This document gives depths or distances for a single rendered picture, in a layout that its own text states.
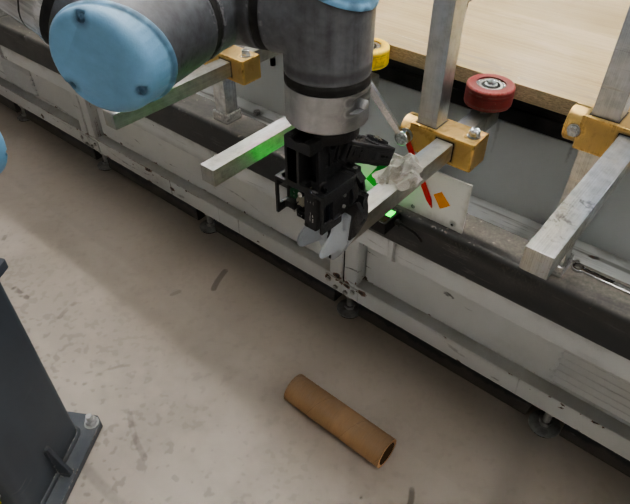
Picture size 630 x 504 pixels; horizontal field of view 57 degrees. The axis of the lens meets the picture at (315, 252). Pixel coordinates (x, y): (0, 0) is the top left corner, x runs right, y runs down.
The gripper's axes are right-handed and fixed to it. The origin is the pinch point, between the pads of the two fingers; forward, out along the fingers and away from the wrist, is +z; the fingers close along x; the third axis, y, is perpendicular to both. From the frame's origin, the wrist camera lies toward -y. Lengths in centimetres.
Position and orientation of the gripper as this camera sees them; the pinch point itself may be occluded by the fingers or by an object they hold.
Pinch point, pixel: (334, 247)
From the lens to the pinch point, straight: 76.9
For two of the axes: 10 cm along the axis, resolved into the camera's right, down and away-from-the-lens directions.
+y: -6.4, 5.1, -5.7
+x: 7.7, 4.3, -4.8
